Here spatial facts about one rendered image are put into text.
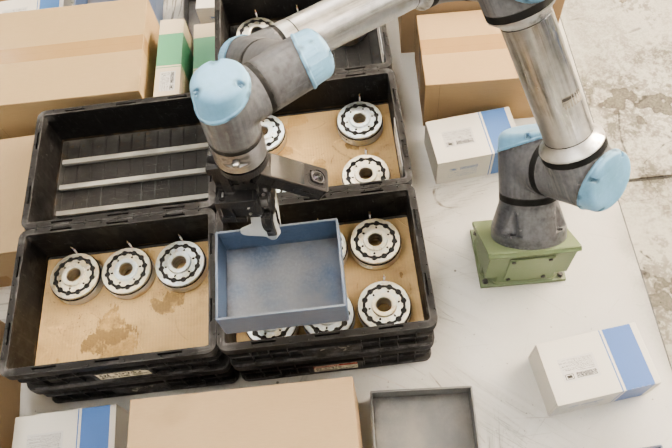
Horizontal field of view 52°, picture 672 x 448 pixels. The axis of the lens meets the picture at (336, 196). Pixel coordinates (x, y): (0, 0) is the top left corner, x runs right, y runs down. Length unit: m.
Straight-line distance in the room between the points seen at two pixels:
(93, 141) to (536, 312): 1.07
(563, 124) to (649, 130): 1.53
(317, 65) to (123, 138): 0.85
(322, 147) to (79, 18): 0.71
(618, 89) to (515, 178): 1.48
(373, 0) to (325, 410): 0.69
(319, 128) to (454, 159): 0.32
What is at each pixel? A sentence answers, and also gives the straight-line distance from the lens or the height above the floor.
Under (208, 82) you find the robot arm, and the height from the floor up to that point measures 1.47.
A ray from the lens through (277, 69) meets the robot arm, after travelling 0.88.
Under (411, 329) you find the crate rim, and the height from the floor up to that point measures 0.93.
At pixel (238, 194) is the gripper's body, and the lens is 1.00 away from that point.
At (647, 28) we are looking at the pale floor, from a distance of 3.04.
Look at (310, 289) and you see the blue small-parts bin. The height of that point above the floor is 1.07.
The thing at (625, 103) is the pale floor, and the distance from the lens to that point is 2.77.
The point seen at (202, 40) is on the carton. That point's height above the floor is 0.82.
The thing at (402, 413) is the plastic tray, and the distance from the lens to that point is 1.43.
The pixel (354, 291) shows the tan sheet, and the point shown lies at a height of 0.83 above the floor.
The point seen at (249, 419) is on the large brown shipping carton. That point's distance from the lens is 1.26.
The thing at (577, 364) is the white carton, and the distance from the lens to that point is 1.41.
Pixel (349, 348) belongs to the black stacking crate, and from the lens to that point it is 1.32.
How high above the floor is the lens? 2.11
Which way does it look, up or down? 60 degrees down
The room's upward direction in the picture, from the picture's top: 9 degrees counter-clockwise
